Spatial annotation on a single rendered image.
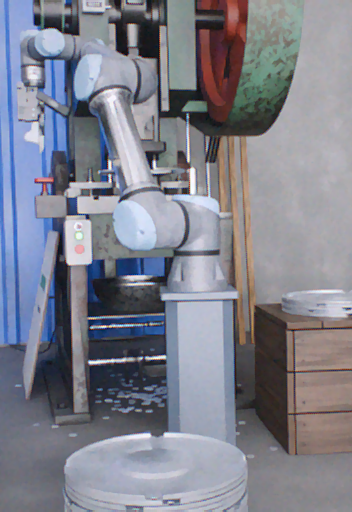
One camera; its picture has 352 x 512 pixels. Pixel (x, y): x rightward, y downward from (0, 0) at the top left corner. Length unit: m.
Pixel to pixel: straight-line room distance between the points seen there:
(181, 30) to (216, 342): 1.20
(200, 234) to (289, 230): 2.26
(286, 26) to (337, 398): 1.14
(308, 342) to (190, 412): 0.37
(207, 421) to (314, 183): 2.44
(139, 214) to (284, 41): 0.95
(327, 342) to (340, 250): 2.19
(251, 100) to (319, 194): 1.68
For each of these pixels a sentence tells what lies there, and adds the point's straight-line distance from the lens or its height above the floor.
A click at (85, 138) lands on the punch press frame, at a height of 0.93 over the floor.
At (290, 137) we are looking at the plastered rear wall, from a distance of 3.99.
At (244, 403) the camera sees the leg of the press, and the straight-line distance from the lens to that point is 2.40.
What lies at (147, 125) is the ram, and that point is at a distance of 2.46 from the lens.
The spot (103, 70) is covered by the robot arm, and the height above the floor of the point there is 1.00.
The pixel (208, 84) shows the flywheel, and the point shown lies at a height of 1.15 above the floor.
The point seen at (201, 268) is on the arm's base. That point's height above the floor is 0.51.
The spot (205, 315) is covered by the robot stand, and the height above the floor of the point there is 0.39.
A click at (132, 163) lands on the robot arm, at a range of 1.73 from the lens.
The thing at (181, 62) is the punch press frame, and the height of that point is 1.15.
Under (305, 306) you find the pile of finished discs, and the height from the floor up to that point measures 0.38.
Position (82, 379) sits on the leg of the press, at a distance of 2.29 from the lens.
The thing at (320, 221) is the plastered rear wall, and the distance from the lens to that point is 4.03.
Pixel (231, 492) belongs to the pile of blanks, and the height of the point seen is 0.22.
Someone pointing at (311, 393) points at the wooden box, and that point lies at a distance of 1.95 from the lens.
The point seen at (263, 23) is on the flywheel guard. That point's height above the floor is 1.22.
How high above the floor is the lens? 0.63
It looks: 3 degrees down
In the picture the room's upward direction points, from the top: 1 degrees counter-clockwise
